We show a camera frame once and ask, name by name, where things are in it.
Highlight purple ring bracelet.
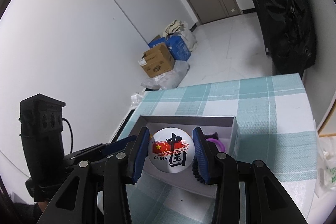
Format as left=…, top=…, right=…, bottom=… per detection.
left=205, top=137, right=227, bottom=154

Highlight black bow hair clip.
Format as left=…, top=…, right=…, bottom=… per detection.
left=205, top=132, right=218, bottom=140

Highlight person's left hand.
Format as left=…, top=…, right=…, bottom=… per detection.
left=34, top=201, right=49, bottom=213

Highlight grey open cardboard box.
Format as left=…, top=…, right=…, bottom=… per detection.
left=119, top=115, right=240, bottom=198

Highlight silver plastic mailer bag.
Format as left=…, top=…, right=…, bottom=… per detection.
left=131, top=92, right=145, bottom=109

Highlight teal checked tablecloth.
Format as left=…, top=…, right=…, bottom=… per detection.
left=121, top=75, right=317, bottom=223

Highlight grey plastic mailer bag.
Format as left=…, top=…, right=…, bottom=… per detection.
left=141, top=60, right=190, bottom=90

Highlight brown cardboard box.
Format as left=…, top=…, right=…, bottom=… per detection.
left=138, top=43, right=175, bottom=78

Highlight blue cardboard box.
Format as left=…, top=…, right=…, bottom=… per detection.
left=149, top=36, right=191, bottom=61

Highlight white plastic bag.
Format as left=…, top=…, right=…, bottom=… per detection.
left=313, top=121, right=335, bottom=198

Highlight cream tote bag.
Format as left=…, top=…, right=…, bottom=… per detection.
left=162, top=19, right=189, bottom=38

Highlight black hanging backpack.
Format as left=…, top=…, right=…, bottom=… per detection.
left=256, top=0, right=317, bottom=75

